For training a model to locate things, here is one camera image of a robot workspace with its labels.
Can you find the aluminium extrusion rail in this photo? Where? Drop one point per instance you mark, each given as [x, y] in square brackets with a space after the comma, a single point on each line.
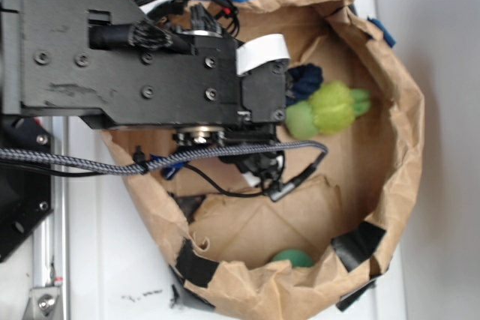
[50, 247]

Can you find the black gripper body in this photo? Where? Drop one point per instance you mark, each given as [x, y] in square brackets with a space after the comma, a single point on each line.
[262, 170]

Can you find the navy blue rope toy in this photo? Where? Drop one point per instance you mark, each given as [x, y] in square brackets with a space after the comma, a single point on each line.
[302, 82]

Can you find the green fuzzy plush toy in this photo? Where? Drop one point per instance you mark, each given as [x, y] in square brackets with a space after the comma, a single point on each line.
[329, 110]

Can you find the metal corner bracket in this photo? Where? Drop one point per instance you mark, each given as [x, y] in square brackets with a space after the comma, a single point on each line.
[44, 303]

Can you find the brown paper bag bin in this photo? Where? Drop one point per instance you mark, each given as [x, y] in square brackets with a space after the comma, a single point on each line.
[348, 216]

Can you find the green ball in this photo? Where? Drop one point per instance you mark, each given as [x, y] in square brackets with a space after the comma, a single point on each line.
[297, 258]

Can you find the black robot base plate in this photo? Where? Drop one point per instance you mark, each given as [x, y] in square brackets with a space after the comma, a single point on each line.
[25, 195]

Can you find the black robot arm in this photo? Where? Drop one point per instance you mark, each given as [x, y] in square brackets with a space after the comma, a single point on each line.
[108, 63]

